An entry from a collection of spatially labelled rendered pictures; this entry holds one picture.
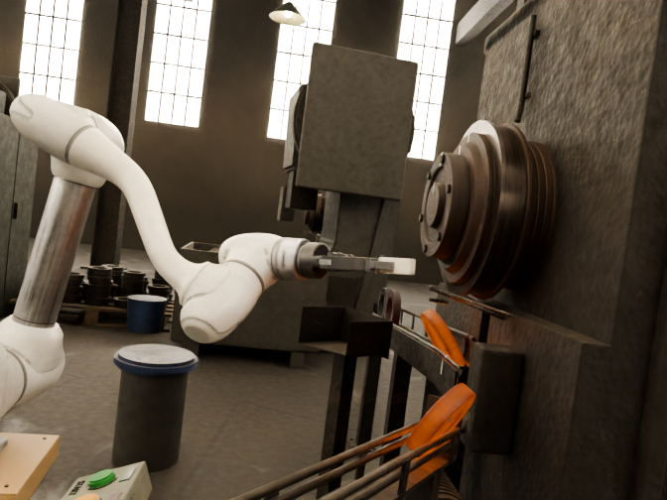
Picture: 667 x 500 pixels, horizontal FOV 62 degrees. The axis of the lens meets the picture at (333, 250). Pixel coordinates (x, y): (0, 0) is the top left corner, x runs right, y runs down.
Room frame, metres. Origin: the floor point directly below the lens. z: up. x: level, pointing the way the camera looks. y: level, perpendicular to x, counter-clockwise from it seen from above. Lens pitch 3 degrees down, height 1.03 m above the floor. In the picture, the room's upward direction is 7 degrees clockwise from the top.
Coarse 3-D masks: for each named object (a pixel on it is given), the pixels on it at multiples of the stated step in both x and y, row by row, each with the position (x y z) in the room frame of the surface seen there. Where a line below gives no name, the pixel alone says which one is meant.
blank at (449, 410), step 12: (444, 396) 0.94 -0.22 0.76; (456, 396) 0.95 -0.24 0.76; (468, 396) 0.96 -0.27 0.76; (432, 408) 0.93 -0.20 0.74; (444, 408) 0.93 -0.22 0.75; (456, 408) 0.93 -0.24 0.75; (468, 408) 1.03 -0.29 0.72; (432, 420) 0.93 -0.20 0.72; (444, 420) 0.92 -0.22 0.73; (456, 420) 1.01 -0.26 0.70; (420, 432) 0.93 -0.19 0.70; (432, 432) 0.92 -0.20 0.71; (444, 432) 1.01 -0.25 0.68; (408, 444) 0.96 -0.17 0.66; (420, 444) 0.94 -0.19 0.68; (420, 456) 0.96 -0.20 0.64
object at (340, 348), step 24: (312, 312) 2.03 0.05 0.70; (336, 312) 2.11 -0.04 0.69; (360, 312) 2.05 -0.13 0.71; (312, 336) 2.04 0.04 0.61; (336, 336) 2.12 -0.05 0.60; (360, 336) 1.84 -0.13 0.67; (384, 336) 1.91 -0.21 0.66; (336, 360) 1.93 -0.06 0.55; (336, 384) 1.92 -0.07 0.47; (336, 408) 1.91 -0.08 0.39; (336, 432) 1.91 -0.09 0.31; (336, 480) 1.93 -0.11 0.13
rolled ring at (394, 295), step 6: (390, 294) 2.40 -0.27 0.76; (396, 294) 2.35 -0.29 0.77; (390, 300) 2.44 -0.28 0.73; (396, 300) 2.33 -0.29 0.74; (390, 306) 2.46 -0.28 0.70; (396, 306) 2.31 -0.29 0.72; (384, 312) 2.48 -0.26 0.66; (390, 312) 2.45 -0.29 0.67; (396, 312) 2.31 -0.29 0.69; (390, 318) 2.34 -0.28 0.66; (396, 318) 2.31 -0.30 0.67; (396, 324) 2.32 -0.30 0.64
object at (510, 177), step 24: (480, 120) 1.47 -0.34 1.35; (504, 144) 1.33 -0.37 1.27; (504, 168) 1.28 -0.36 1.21; (504, 192) 1.26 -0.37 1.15; (504, 216) 1.27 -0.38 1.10; (504, 240) 1.28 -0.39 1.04; (480, 264) 1.33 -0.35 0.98; (504, 264) 1.31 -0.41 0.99; (456, 288) 1.48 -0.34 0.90; (480, 288) 1.39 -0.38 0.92
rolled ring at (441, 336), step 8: (424, 312) 1.56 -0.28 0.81; (432, 312) 1.54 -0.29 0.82; (424, 320) 1.59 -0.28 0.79; (432, 320) 1.51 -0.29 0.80; (440, 320) 1.50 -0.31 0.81; (432, 328) 1.62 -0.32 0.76; (440, 328) 1.49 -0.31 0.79; (448, 328) 1.49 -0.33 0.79; (432, 336) 1.63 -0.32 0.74; (440, 336) 1.48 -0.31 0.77; (448, 336) 1.48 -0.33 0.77; (440, 344) 1.62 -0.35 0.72; (448, 344) 1.48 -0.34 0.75; (456, 344) 1.48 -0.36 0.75; (448, 352) 1.48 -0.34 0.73; (456, 352) 1.48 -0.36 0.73; (456, 360) 1.49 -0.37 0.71
